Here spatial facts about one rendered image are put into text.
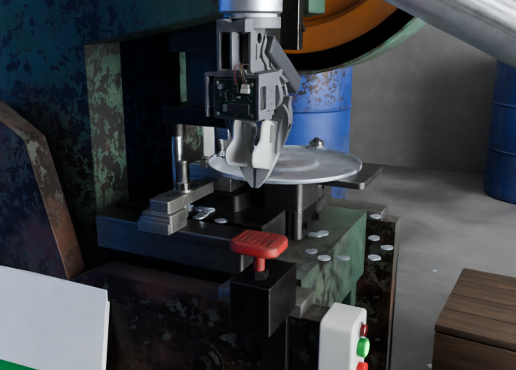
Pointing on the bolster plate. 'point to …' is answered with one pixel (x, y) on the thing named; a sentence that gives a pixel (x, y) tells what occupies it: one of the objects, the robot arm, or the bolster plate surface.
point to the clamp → (173, 204)
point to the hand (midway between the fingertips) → (258, 176)
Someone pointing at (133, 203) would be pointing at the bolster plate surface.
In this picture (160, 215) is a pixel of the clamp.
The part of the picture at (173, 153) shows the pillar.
